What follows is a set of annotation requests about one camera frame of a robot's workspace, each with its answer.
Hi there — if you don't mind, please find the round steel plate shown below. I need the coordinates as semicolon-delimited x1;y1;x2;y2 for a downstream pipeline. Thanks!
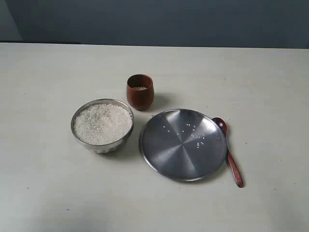
139;109;227;182

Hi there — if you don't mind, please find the dark red wooden spoon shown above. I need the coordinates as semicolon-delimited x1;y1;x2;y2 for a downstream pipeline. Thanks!
212;117;244;188

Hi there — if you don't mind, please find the steel bowl of rice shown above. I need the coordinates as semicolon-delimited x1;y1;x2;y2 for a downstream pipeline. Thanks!
70;99;134;153

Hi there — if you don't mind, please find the brown wooden cup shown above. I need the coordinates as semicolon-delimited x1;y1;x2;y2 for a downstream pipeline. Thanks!
126;74;155;110

